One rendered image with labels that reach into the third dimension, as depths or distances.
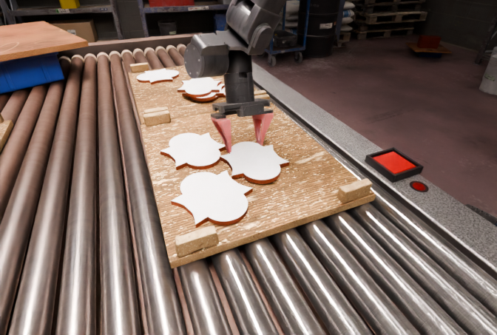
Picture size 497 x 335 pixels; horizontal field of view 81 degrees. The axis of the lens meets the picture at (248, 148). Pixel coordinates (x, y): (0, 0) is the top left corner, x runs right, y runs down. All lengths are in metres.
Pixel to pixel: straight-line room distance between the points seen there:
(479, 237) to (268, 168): 0.34
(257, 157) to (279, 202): 0.12
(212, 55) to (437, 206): 0.46
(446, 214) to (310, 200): 0.23
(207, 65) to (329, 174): 0.29
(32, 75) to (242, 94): 0.79
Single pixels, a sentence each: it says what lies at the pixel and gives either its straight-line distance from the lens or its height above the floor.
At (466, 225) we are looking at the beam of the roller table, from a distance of 0.59.
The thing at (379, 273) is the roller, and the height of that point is 0.91.
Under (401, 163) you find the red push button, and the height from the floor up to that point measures 0.93.
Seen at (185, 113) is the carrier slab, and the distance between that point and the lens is 0.78.
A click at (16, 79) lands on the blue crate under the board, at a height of 0.96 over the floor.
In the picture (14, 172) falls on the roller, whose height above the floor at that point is 0.90.
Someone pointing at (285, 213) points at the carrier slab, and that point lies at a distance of 0.48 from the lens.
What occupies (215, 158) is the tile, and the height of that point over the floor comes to 0.95.
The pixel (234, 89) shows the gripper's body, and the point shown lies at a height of 1.07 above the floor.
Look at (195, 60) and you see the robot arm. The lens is 0.52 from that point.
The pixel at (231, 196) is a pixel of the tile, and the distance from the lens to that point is 0.49.
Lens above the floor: 1.27
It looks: 33 degrees down
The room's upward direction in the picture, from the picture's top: straight up
